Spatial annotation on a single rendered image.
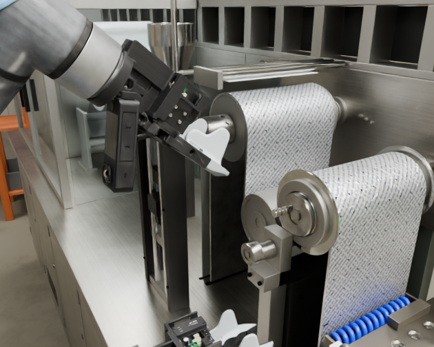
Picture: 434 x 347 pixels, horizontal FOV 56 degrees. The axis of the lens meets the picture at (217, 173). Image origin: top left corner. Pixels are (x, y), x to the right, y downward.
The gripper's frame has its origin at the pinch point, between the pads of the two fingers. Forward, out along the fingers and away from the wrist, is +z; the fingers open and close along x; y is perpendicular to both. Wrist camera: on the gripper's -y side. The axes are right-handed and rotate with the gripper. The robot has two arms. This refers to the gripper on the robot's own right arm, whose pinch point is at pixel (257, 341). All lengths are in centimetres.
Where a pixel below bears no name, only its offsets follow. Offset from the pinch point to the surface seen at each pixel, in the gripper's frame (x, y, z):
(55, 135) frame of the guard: 102, 9, -9
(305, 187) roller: 5.1, 21.3, 12.5
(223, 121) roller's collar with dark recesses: 28.8, 27.1, 11.8
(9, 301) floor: 188, -108, -33
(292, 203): 6.8, 18.0, 11.5
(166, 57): 73, 35, 20
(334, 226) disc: -0.8, 16.7, 13.5
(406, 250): -0.3, 5.2, 34.8
